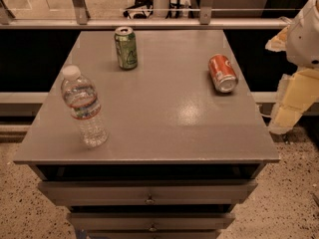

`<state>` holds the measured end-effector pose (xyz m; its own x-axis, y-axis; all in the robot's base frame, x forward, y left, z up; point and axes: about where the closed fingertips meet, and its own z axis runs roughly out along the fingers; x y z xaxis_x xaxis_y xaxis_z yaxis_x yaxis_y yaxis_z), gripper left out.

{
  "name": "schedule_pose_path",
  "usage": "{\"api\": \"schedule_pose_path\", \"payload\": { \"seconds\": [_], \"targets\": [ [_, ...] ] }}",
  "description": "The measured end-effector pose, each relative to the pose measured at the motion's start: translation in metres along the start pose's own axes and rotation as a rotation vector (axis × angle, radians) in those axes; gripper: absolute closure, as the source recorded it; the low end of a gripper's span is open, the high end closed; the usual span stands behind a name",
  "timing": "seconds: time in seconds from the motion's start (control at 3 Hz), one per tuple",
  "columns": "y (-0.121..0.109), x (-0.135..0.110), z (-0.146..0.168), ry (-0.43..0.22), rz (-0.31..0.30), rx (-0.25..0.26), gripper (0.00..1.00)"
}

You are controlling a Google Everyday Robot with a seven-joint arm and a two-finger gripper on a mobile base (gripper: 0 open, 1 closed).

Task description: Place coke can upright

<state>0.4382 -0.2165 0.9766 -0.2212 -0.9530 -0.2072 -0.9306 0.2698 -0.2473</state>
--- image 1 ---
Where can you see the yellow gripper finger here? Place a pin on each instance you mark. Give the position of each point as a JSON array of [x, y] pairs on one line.
[[278, 42], [295, 95]]

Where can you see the red coke can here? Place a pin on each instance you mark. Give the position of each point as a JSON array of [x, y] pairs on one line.
[[222, 74]]

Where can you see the green soda can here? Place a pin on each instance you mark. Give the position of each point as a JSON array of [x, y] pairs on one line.
[[126, 46]]

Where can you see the upper grey drawer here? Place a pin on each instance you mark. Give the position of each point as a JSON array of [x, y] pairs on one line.
[[98, 193]]

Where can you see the grey drawer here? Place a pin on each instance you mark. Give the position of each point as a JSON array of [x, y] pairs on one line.
[[98, 193], [151, 222]]

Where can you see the grey drawer cabinet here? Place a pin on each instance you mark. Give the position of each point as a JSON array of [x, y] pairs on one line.
[[165, 121]]

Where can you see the black office chair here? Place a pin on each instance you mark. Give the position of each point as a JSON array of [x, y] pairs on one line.
[[149, 4]]

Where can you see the lower grey drawer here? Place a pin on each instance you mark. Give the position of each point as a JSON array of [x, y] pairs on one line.
[[151, 222]]

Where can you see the metal window railing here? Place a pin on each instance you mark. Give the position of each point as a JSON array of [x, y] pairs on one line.
[[108, 14]]

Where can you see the clear plastic water bottle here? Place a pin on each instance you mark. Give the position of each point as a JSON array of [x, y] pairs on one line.
[[81, 97]]

